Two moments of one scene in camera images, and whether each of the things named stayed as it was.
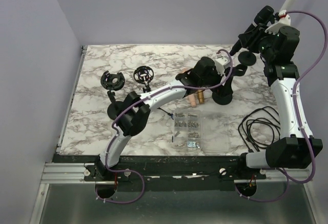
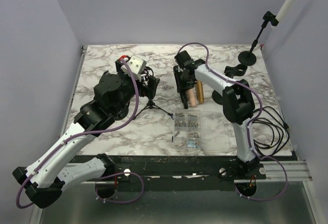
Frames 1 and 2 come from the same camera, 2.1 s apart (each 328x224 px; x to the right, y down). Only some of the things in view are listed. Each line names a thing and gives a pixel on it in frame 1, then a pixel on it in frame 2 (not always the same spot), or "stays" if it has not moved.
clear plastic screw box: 194,130 stays
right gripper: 249,40 → 181,85
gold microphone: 201,97 stays
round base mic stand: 223,99 stays
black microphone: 263,17 → 183,96
